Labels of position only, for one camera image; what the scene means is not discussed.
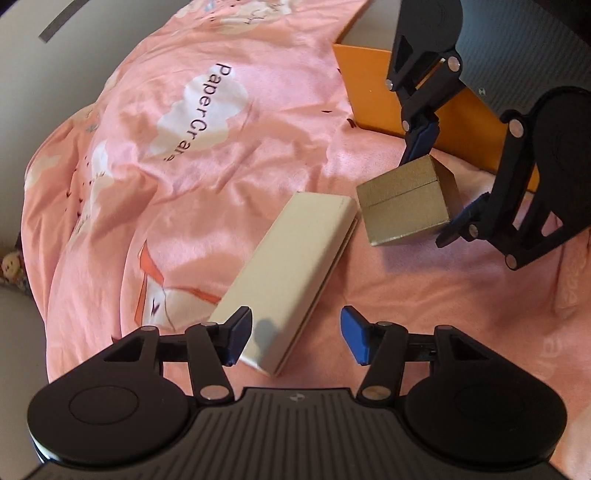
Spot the tan square gift box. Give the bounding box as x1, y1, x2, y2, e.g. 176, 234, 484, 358
356, 155, 463, 247

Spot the long white box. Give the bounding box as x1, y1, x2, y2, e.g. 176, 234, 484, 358
209, 192, 359, 376

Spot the orange cardboard box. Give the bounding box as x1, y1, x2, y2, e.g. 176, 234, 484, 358
331, 0, 541, 194

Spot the pink printed duvet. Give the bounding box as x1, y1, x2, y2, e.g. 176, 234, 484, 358
21, 1, 590, 479

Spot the grey wall strip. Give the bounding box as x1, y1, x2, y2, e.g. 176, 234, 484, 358
38, 0, 89, 43

